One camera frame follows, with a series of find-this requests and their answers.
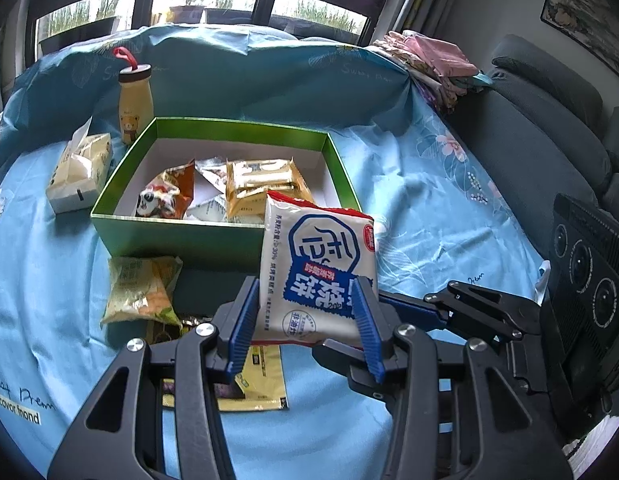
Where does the light yellow sachet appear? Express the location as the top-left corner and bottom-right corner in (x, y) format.
(216, 344), (290, 412)

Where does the blue floral blanket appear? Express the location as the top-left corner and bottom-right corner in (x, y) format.
(0, 22), (555, 480)

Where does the green cardboard box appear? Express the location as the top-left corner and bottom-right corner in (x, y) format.
(90, 116), (363, 271)

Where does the tissue pack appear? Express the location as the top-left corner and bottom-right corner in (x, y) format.
(45, 117), (114, 215)

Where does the long black planter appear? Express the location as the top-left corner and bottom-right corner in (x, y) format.
(39, 15), (120, 53)
(204, 7), (255, 26)
(272, 12), (363, 41)

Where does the silver white snack packet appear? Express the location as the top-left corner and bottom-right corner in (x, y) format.
(195, 156), (230, 193)

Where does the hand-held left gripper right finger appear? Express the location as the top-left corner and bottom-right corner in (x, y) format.
(350, 277), (573, 480)

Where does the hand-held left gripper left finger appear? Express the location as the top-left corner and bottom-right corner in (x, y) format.
(46, 275), (262, 480)

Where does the orange yellow sachet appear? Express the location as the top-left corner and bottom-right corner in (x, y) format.
(145, 312), (212, 346)

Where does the round black plant pot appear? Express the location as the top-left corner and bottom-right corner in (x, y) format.
(168, 5), (205, 23)

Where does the gold snack packet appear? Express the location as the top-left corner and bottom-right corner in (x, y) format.
(225, 156), (304, 196)

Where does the orange panda snack packet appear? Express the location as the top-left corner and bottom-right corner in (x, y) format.
(136, 162), (196, 220)

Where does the stack of folded pink cloths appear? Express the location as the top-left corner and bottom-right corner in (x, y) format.
(372, 30), (493, 111)

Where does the grey sofa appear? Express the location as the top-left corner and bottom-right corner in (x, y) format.
(444, 34), (619, 281)

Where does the grey curtain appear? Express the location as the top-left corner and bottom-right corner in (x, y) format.
(374, 0), (470, 48)

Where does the framed wall picture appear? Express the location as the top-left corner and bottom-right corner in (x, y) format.
(539, 0), (619, 73)

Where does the yellow green snack packet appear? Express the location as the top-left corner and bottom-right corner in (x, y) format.
(100, 255), (184, 328)

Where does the white blue snack packet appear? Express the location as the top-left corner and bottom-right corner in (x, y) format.
(252, 190), (379, 348)

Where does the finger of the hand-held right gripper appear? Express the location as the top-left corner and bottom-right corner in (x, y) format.
(377, 280), (543, 343)
(312, 337), (399, 401)

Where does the clear orange cracker packet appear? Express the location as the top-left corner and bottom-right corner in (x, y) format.
(225, 185), (316, 224)

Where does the pale green snack packet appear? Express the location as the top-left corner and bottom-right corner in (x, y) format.
(184, 195), (229, 222)

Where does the yellow bottle with red loop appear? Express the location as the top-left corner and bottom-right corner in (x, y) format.
(112, 46), (152, 147)

